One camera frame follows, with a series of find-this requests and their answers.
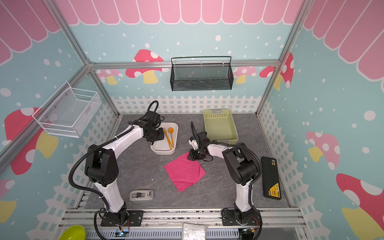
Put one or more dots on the black flat box yellow label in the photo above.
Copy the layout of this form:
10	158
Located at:
270	179

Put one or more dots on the black mesh wall basket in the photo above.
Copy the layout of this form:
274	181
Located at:
206	73

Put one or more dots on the pink paper napkin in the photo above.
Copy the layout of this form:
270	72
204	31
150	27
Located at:
184	173

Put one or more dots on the lime green bowl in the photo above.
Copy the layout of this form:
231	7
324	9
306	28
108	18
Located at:
76	232

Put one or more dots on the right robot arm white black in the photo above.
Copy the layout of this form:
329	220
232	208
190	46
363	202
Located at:
244	167

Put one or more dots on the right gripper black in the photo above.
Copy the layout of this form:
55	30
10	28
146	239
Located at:
195	153

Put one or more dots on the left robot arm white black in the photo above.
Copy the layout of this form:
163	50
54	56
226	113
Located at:
101	162

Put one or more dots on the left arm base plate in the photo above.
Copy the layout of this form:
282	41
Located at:
133	218

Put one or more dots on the green perforated plastic basket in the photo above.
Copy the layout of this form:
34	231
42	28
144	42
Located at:
220	126

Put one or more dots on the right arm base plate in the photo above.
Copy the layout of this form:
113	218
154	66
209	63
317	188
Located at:
234	217

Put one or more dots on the white wire wall basket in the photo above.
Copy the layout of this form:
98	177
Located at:
68	112

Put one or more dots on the white plastic tub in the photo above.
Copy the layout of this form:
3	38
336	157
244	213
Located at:
162	147

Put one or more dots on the grey switch box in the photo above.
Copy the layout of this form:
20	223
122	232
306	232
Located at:
141	196

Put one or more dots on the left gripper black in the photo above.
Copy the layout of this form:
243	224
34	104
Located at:
161	137

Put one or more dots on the clear plastic bag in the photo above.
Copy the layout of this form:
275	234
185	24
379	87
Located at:
194	231

